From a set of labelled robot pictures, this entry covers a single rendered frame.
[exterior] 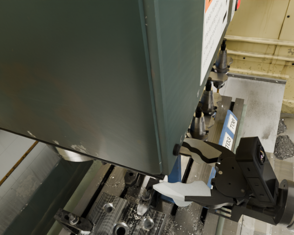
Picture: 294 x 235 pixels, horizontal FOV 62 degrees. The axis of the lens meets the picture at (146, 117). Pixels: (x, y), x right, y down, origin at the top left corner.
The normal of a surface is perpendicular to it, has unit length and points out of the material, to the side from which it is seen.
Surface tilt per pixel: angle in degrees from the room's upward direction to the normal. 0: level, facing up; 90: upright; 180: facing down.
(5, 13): 90
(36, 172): 91
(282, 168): 8
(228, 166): 2
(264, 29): 90
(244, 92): 24
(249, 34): 90
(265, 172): 61
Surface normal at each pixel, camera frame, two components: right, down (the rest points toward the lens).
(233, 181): -0.07, -0.69
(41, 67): -0.39, 0.69
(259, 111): -0.26, -0.35
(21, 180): 0.91, 0.22
